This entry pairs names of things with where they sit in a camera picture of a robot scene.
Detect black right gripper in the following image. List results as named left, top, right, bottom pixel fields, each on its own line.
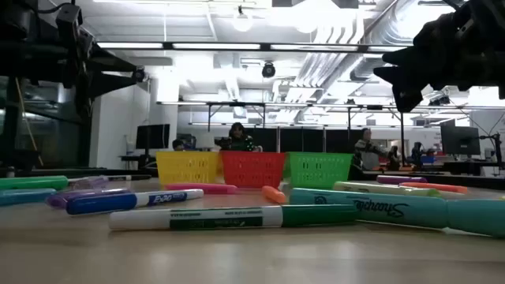
left=372, top=0, right=505, bottom=114

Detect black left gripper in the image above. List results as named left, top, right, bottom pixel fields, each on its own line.
left=58, top=27, right=140, bottom=118

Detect white marker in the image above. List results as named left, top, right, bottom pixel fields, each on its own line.
left=106, top=174, right=153, bottom=181

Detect purple highlighter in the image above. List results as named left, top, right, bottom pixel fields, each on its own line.
left=376, top=174, right=428, bottom=185

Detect lavender Sharpie highlighter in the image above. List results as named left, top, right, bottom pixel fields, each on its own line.
left=67, top=175, right=110, bottom=190

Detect pale green highlighter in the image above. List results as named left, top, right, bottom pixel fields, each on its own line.
left=333, top=181, right=442, bottom=198

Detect blue Expo marker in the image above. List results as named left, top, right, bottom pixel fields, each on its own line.
left=65, top=189, right=205, bottom=216

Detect green Sharpie highlighter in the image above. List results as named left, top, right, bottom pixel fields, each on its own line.
left=0, top=175, right=69, bottom=191

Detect aqua Sharpie highlighter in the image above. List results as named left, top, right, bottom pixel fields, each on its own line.
left=289, top=187, right=505, bottom=238

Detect green Expo marker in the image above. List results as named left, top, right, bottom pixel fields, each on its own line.
left=108, top=204, right=358, bottom=232

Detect black computer monitor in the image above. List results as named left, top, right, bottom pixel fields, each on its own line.
left=440, top=125, right=481, bottom=157
left=135, top=123, right=171, bottom=150

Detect thin yellow pole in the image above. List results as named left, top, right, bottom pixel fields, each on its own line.
left=14, top=77, right=45, bottom=167

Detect yellow plastic basket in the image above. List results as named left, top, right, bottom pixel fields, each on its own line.
left=155, top=151, right=221, bottom=186

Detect black partition panels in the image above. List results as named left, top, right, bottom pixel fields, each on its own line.
left=252, top=127, right=362, bottom=154

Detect dark purple marker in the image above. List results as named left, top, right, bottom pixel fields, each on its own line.
left=45, top=188, right=133, bottom=209

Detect green plastic basket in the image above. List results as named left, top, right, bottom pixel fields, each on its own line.
left=283, top=151, right=355, bottom=189

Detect round white ceiling lamp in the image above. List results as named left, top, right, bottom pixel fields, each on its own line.
left=231, top=6, right=254, bottom=33

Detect black overhead light beam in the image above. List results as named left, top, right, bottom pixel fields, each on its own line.
left=92, top=40, right=413, bottom=54

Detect pink highlighter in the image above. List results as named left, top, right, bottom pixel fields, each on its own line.
left=164, top=182, right=239, bottom=195

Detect dark teal highlighter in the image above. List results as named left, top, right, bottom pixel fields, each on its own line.
left=0, top=188, right=58, bottom=207

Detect red plastic basket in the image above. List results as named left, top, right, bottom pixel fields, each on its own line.
left=219, top=151, right=286, bottom=189

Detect black background workstation frame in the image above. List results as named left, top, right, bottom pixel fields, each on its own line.
left=206, top=101, right=406, bottom=153

